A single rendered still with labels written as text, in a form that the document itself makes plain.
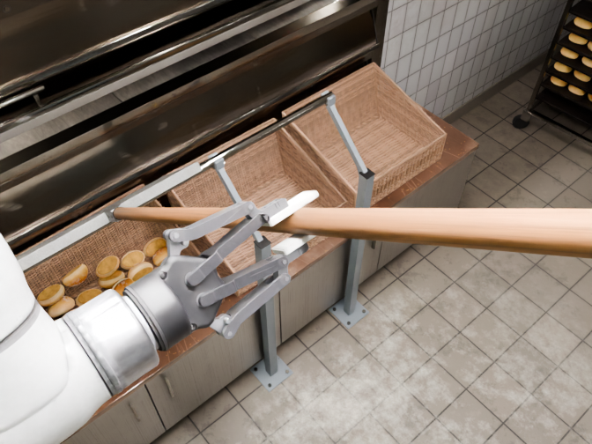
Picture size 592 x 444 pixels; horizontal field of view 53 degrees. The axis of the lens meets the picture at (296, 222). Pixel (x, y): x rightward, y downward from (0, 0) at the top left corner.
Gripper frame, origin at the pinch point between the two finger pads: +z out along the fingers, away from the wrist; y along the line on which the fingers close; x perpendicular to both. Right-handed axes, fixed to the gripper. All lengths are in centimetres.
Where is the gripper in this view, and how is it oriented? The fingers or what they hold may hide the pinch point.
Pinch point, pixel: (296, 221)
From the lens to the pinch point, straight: 67.3
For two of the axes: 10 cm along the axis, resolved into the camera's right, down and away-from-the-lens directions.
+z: 7.6, -4.9, 4.2
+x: 4.9, 0.2, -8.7
